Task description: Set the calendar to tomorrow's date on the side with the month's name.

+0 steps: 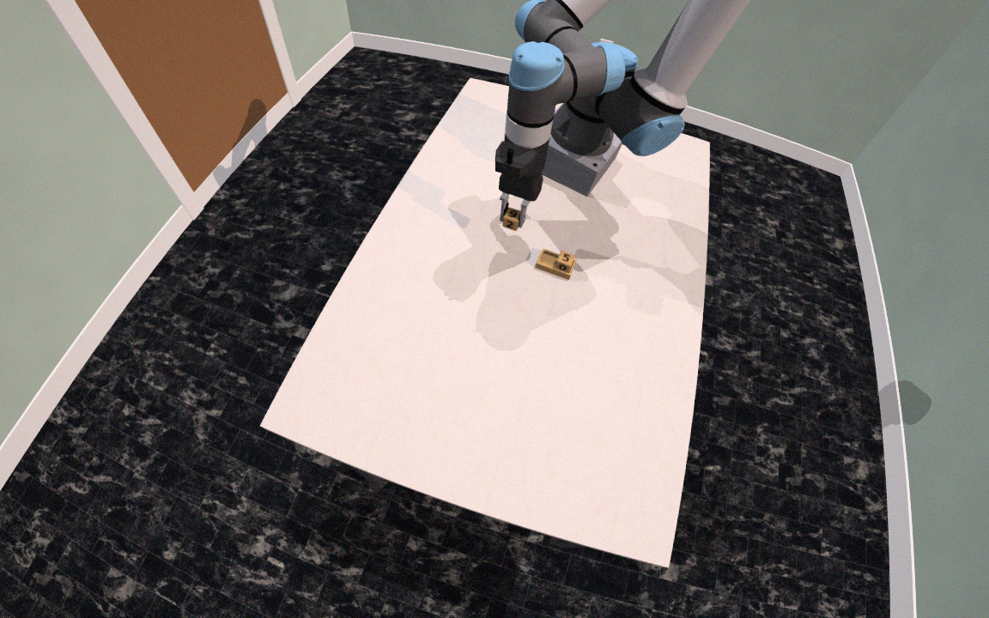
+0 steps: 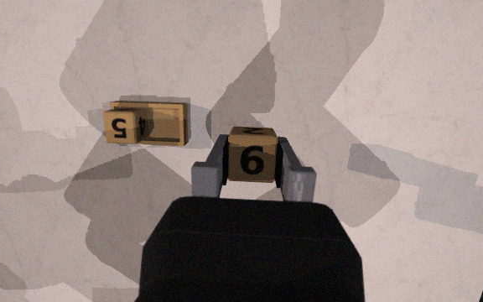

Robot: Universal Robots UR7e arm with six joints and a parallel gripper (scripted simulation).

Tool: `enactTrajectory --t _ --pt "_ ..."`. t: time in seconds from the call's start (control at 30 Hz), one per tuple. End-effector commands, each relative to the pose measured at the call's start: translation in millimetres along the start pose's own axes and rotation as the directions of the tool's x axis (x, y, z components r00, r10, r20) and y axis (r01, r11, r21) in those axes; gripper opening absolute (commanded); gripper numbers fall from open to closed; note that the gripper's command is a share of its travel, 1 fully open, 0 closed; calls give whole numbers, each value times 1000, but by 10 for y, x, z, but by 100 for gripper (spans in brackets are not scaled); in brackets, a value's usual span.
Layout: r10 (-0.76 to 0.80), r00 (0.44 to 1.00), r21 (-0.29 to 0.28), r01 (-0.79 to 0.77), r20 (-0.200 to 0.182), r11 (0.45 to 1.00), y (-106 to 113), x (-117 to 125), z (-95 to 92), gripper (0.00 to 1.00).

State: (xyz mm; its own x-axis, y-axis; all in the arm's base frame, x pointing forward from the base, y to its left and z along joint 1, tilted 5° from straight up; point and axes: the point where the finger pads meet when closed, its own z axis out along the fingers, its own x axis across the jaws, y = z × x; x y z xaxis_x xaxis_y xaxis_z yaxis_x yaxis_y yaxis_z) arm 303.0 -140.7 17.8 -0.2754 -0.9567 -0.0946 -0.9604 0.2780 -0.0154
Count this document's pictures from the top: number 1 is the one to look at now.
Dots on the brown number cube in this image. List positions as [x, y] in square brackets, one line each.
[511, 219]
[564, 261]

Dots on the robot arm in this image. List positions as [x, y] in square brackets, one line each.
[645, 120]

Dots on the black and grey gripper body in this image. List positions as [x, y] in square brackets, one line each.
[516, 156]

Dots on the brown wooden tray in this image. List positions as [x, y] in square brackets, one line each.
[547, 261]

